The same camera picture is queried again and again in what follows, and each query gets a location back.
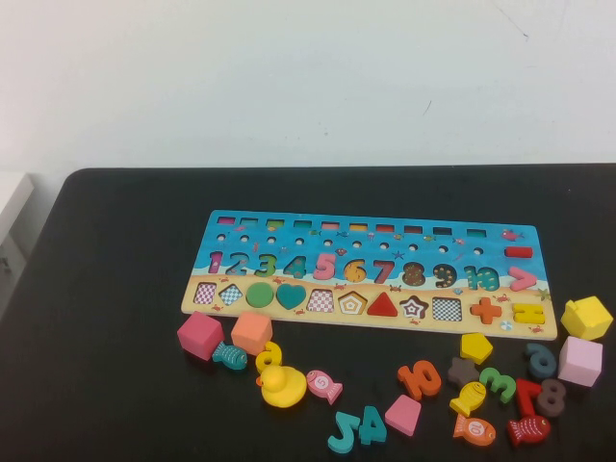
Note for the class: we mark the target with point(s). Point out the yellow number six piece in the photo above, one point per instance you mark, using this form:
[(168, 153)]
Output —
[(264, 360)]

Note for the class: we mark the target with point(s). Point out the orange wooden cube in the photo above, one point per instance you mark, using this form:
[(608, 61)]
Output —
[(251, 332)]

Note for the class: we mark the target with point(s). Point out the red minus sign piece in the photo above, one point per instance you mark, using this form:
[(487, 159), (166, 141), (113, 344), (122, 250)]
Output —
[(519, 252)]

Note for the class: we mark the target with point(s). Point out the red triangle piece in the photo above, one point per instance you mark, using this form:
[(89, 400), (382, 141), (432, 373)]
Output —
[(383, 308)]

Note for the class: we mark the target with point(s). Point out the colourful wooden puzzle board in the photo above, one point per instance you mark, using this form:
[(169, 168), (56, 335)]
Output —
[(313, 240)]

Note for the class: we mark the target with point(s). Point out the yellow striped wooden fish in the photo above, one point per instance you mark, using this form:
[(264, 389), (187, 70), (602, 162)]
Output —
[(469, 397)]

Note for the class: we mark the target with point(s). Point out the red wooden fish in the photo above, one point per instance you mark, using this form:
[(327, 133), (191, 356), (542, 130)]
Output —
[(529, 429)]

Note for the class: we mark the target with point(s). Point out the light pink wooden cube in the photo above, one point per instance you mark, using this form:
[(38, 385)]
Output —
[(580, 361)]

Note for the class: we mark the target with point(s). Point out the green number three piece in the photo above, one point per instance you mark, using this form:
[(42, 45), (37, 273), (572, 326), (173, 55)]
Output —
[(505, 387)]

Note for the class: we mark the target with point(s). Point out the orange fish marked ten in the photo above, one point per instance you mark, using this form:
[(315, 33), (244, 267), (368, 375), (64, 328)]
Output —
[(474, 428)]

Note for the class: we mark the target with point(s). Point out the brown star piece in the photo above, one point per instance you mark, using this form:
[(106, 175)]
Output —
[(461, 371)]

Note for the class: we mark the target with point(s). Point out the green circle piece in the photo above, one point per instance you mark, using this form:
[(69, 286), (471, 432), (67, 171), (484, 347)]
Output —
[(260, 295)]

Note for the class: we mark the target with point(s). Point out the pink trapezoid piece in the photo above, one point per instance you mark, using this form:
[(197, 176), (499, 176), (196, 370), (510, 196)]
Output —
[(403, 415)]

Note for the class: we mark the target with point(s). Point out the brown number eight piece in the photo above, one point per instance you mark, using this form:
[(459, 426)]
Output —
[(550, 397)]

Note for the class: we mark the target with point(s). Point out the magenta wooden cube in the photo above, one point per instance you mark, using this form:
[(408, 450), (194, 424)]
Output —
[(199, 334)]

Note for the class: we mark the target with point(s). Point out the grey-blue number nine piece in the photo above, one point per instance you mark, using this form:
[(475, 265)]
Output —
[(531, 362)]

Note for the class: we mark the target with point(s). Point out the red number seven piece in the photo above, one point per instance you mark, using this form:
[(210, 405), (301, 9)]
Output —
[(524, 402)]

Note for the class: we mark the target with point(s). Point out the yellow equals sign piece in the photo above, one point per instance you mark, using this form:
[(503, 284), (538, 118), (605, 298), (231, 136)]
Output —
[(528, 313)]

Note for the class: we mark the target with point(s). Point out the teal striped wooden fish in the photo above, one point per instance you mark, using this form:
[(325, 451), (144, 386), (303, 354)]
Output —
[(231, 356)]

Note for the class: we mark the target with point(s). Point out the pink greater-than sign piece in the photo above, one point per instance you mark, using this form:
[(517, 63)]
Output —
[(527, 279)]

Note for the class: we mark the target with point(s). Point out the yellow notched wooden cube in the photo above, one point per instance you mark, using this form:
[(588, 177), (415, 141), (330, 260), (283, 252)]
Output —
[(587, 317)]

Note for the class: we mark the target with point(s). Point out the yellow rubber duck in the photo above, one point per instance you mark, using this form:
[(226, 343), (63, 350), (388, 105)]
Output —
[(281, 387)]

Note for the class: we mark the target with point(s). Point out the orange plus sign piece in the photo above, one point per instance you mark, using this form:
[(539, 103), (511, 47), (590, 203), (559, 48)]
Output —
[(486, 310)]

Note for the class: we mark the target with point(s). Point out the teal number four piece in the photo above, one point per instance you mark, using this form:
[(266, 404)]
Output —
[(370, 435)]

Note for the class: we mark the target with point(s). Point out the pink fish marked five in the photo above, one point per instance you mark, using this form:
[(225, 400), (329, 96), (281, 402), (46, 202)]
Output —
[(322, 383)]

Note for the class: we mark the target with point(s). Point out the teal heart piece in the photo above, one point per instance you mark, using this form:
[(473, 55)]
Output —
[(290, 296)]

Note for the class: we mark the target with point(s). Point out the yellow pentagon piece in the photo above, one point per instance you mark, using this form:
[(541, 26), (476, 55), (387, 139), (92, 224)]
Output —
[(476, 347)]

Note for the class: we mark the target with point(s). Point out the pink number five piece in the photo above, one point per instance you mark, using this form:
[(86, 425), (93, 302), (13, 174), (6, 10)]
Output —
[(331, 270)]

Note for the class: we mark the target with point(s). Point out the orange number ten piece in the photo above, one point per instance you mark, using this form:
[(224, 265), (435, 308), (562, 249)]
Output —
[(408, 377)]

